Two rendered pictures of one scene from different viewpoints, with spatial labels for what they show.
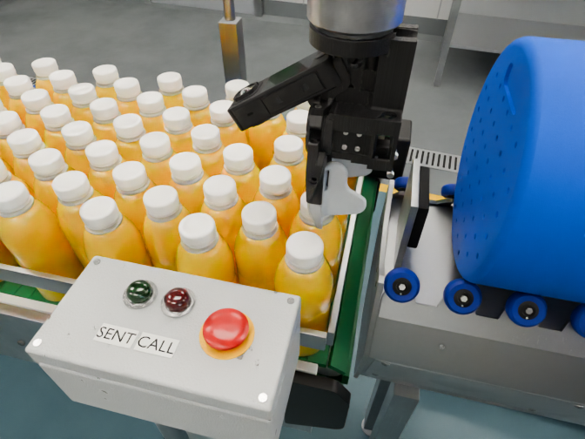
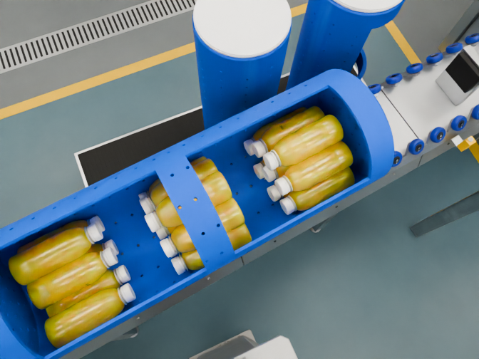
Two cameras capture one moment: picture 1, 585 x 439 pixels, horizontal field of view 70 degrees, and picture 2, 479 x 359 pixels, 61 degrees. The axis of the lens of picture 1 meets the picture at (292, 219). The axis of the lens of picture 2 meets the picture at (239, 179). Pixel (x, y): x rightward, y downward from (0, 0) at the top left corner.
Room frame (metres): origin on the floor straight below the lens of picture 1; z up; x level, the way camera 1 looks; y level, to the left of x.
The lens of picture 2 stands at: (0.07, -0.55, 1.96)
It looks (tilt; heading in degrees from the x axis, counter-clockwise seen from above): 71 degrees down; 312
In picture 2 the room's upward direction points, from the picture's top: 5 degrees clockwise
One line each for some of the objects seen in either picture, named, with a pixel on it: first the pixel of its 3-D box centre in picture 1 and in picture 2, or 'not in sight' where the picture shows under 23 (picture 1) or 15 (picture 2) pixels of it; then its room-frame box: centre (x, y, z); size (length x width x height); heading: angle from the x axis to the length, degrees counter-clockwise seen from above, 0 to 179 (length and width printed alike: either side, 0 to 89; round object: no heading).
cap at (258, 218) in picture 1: (258, 218); not in sight; (0.33, 0.04, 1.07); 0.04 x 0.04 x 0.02
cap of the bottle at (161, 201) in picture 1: (161, 201); not in sight; (0.36, 0.15, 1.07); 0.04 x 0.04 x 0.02
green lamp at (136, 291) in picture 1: (138, 290); not in sight; (0.21, 0.13, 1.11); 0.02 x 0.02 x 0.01
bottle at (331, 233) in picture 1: (314, 255); not in sight; (0.35, -0.03, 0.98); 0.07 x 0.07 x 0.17
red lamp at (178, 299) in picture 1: (177, 299); not in sight; (0.20, 0.10, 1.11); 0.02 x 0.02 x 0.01
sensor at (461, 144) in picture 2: not in sight; (460, 136); (-0.01, -1.38, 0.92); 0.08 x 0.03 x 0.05; 167
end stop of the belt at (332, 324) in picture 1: (353, 219); not in sight; (0.43, -0.09, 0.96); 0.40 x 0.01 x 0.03; 167
